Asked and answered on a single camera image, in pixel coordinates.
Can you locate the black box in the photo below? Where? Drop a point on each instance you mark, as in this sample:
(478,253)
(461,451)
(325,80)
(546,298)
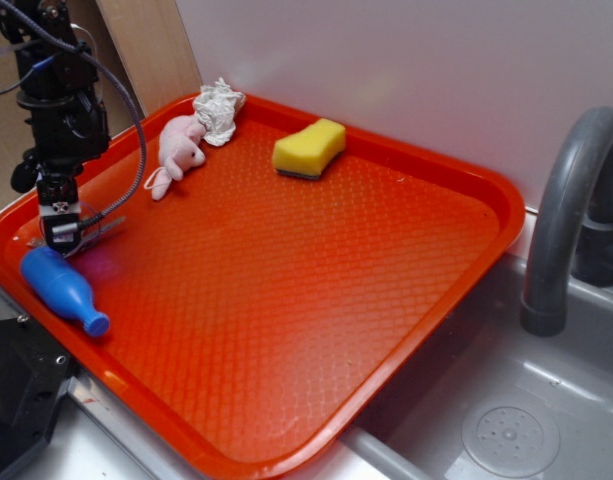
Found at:
(35,371)

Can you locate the yellow sponge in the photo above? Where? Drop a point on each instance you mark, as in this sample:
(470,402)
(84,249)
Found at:
(307,153)

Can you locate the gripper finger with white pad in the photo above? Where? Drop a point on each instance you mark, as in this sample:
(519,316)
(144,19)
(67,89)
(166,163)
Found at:
(59,210)

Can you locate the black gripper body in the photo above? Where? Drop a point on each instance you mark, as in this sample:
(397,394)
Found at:
(67,133)

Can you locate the grey toy sink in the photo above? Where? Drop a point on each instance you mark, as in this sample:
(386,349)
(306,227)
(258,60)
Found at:
(483,399)

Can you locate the crumpled white paper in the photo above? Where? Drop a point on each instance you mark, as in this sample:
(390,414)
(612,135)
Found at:
(216,108)

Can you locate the orange plastic tray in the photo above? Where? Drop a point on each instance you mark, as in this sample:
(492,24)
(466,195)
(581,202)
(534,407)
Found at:
(253,315)

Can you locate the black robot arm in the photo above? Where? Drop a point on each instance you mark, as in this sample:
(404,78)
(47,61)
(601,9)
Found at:
(56,87)

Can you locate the grey toy faucet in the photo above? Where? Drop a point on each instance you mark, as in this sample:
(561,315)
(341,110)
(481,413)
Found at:
(573,233)

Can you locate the blue plastic bottle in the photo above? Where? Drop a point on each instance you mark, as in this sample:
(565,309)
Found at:
(63,290)

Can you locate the silver keys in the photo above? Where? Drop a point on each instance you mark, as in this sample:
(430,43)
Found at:
(91,227)

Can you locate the pink plush mouse toy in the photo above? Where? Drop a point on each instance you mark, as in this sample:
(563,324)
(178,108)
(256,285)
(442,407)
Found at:
(179,151)

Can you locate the wooden board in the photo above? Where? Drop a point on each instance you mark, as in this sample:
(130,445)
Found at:
(154,48)

